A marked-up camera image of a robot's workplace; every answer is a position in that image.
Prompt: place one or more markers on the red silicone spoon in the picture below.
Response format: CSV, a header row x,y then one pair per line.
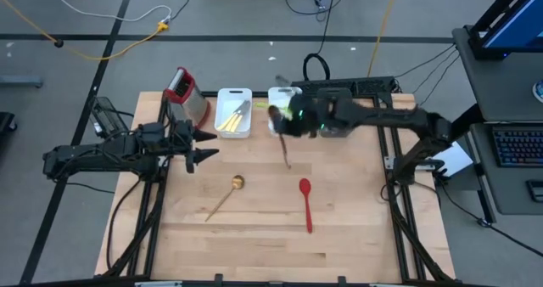
x,y
305,186

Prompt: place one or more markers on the small black device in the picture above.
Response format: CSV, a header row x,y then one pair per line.
x,y
535,190

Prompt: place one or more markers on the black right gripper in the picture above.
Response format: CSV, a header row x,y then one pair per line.
x,y
309,121

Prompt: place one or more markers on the black desk monitor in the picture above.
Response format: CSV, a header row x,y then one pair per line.
x,y
517,24

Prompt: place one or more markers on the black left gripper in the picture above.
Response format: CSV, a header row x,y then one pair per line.
x,y
169,138

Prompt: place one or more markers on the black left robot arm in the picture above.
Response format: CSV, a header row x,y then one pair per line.
x,y
97,159

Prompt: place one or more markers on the round white-blue object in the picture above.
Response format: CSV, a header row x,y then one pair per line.
x,y
539,91

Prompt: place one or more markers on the dark wooden spoon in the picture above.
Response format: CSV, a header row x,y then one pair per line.
x,y
285,151

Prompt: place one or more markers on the black backlit keyboard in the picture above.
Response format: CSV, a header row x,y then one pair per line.
x,y
519,147

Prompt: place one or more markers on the black vented controller box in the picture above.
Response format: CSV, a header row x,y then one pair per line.
x,y
106,113

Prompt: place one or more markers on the gold metal spoon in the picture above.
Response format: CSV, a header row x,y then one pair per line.
x,y
237,181

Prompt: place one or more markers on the grey keyboard shelf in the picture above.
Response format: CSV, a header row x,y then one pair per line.
x,y
509,189

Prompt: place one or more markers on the black aluminium table frame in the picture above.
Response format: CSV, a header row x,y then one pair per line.
x,y
152,236

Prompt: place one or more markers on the white box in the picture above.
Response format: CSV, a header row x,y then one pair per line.
x,y
456,161

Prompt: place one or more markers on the white plastic bin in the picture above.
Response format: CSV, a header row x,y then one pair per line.
x,y
225,98
278,96

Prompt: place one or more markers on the black caster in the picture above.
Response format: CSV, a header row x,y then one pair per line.
x,y
6,121

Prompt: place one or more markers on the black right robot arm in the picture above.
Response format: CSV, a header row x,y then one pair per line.
x,y
382,115

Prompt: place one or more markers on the grey cart base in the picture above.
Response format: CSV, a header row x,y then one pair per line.
x,y
21,81

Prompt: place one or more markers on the grey desk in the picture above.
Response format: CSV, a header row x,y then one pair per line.
x,y
500,87

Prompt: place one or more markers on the grey plastic bin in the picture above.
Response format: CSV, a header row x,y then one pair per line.
x,y
335,92

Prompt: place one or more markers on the black perforated metal case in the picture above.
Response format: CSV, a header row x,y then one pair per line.
x,y
369,85

